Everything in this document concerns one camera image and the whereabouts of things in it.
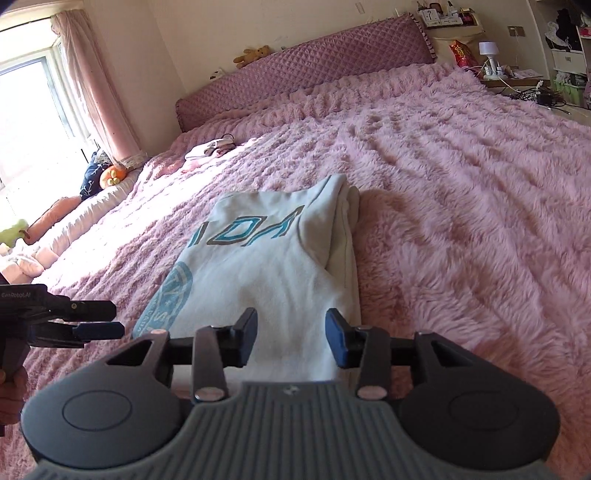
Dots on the brown teddy bear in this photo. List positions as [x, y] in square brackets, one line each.
[251, 56]

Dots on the white printed sweatshirt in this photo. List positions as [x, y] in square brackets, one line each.
[268, 277]

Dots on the white table lamp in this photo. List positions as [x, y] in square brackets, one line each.
[488, 55]

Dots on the orange plush toy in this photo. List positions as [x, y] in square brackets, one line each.
[113, 175]

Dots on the clutter of small bottles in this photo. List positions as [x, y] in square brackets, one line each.
[445, 14]

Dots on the pink curtain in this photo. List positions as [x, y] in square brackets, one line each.
[97, 92]

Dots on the person's left hand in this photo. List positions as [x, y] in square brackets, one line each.
[14, 401]

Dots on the cream open wardrobe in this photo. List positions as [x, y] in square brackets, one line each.
[565, 60]

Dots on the white power strip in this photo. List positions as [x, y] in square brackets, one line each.
[494, 72]

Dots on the pale pink plush toy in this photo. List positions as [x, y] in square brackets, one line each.
[23, 265]

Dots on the folded pink white clothes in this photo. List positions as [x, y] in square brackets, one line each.
[210, 148]

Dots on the pink pillow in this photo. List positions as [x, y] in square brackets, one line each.
[55, 217]

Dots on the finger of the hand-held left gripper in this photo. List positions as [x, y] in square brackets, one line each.
[87, 310]
[99, 330]

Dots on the pink fluffy blanket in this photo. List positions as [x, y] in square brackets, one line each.
[461, 207]

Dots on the green storage box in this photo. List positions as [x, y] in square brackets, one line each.
[572, 90]

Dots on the red snack bag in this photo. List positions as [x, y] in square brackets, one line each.
[461, 54]

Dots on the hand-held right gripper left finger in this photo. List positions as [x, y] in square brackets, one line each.
[247, 337]

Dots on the window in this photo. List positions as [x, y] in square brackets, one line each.
[27, 115]

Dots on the green plush toy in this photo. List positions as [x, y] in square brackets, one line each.
[11, 233]

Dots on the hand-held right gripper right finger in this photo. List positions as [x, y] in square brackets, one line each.
[334, 339]

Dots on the wooden nightstand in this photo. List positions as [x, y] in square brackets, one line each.
[521, 85]

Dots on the navy floral cushion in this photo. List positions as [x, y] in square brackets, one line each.
[92, 177]

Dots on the purple quilted headboard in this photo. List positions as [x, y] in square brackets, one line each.
[300, 69]

